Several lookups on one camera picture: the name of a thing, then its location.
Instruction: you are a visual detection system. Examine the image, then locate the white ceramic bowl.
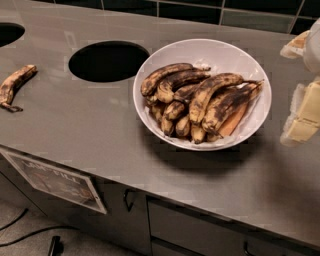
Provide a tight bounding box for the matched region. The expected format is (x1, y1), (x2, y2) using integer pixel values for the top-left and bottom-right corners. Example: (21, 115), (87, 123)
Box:
(133, 39), (272, 151)

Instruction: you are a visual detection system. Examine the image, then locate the spotted banana top left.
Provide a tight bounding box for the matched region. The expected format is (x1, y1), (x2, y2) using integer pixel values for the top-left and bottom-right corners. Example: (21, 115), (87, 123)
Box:
(140, 63), (193, 96)

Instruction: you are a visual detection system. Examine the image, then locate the dark banana right side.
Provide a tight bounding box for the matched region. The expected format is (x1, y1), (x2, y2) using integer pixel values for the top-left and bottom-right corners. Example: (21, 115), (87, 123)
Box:
(202, 81), (264, 134)

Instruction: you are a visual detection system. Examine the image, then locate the dark banana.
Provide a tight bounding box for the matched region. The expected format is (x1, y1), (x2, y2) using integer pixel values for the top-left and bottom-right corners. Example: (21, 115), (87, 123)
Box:
(202, 81), (264, 134)
(157, 70), (210, 103)

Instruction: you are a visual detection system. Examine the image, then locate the framed landfill sign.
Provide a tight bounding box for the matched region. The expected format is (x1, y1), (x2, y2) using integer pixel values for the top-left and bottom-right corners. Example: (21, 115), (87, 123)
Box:
(1, 151), (107, 214)

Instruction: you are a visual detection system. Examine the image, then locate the long spotted banana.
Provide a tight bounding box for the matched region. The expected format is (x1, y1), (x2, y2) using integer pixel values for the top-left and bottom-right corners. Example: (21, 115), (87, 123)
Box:
(189, 73), (244, 125)

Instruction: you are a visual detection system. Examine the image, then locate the small banana bottom centre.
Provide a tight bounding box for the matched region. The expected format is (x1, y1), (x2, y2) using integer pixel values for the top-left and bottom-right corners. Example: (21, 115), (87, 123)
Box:
(191, 124), (206, 144)

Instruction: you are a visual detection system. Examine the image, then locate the small banana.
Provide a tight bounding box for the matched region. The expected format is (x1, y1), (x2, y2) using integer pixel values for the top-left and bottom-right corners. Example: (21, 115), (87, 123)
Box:
(191, 124), (206, 144)
(160, 116), (175, 136)
(175, 115), (190, 137)

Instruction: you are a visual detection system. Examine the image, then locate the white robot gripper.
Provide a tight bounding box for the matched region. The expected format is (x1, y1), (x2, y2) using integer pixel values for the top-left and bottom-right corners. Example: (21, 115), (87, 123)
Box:
(280, 18), (320, 147)

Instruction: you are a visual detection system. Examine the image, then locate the black floor cable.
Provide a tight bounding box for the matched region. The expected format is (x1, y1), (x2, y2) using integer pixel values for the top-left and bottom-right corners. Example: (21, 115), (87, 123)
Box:
(0, 207), (79, 248)

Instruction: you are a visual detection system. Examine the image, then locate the black object on floor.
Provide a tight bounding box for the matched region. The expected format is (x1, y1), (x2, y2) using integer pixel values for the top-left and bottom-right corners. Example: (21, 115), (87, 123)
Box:
(48, 236), (64, 256)

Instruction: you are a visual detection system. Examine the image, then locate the lone banana on counter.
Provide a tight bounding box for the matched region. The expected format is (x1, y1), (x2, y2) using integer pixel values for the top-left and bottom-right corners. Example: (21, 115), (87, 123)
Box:
(0, 64), (37, 113)

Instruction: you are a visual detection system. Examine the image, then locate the small banana lower left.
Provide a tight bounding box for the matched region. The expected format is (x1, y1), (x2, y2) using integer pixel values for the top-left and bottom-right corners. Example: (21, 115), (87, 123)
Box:
(160, 116), (175, 136)

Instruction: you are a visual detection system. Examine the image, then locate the black cabinet door handle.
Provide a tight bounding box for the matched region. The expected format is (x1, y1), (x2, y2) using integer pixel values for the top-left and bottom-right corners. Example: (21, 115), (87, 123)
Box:
(123, 189), (135, 212)

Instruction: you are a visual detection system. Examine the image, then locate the small banana lower middle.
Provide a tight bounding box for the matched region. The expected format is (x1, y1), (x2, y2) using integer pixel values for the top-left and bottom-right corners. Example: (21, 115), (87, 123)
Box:
(175, 115), (190, 137)

